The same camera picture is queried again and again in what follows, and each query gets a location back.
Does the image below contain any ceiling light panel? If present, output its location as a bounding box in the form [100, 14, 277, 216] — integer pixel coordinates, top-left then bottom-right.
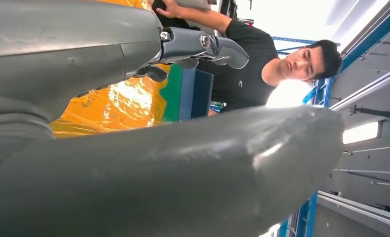
[343, 121, 384, 145]

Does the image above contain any blue tablet cover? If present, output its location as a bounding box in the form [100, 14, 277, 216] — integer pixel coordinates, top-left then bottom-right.
[178, 69, 214, 122]

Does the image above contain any yellow tape sheet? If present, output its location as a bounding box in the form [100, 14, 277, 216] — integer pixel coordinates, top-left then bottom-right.
[49, 0, 171, 139]

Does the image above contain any person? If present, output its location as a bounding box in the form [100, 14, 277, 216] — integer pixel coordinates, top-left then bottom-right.
[149, 0, 343, 114]

